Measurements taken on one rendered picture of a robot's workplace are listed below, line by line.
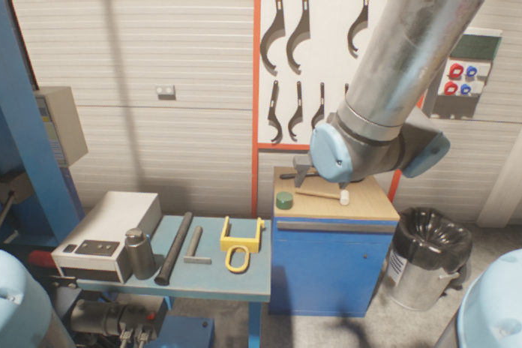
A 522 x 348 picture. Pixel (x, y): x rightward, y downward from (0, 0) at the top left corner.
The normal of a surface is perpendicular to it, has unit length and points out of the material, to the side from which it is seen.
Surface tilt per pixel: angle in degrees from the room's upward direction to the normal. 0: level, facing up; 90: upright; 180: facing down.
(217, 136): 90
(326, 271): 90
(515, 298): 5
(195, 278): 0
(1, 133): 90
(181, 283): 0
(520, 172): 90
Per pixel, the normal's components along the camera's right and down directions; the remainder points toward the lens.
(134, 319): 0.03, -0.87
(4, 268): 0.33, -0.93
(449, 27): 0.08, 0.76
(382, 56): -0.83, 0.31
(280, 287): -0.04, 0.48
